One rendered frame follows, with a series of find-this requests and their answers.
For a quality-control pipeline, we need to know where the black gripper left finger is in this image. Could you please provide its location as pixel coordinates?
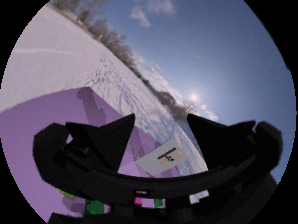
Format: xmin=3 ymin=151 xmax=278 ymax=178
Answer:
xmin=65 ymin=113 xmax=136 ymax=173

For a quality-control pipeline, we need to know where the pink flat square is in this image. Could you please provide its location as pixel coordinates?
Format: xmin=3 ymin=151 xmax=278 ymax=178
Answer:
xmin=136 ymin=197 xmax=142 ymax=204

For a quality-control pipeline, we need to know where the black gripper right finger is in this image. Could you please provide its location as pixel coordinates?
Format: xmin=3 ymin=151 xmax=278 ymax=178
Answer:
xmin=188 ymin=113 xmax=255 ymax=171

